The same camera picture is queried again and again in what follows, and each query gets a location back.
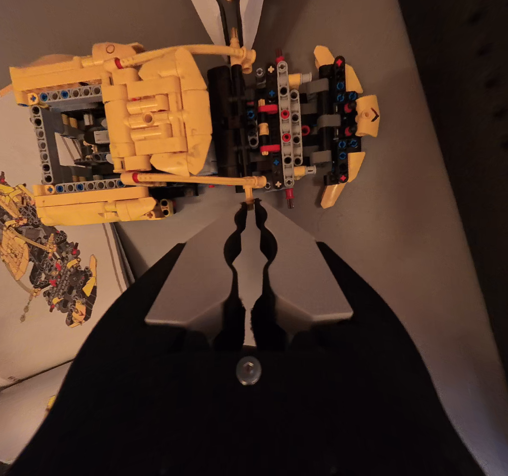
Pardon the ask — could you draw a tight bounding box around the grey desk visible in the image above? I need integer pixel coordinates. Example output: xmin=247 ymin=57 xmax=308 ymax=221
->
xmin=0 ymin=0 xmax=508 ymax=476

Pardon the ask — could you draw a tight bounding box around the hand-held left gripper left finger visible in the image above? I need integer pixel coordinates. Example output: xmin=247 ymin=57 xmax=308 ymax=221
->
xmin=145 ymin=202 xmax=244 ymax=350

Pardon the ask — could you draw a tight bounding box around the yellow toy brick car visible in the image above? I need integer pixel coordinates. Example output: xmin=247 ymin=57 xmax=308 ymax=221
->
xmin=9 ymin=42 xmax=381 ymax=226

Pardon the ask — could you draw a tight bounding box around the instruction booklet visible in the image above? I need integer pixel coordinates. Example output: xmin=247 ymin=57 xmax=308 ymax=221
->
xmin=0 ymin=85 xmax=134 ymax=387

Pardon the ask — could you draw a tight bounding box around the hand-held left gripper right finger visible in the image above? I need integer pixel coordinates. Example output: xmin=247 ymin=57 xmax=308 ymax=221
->
xmin=251 ymin=200 xmax=354 ymax=350

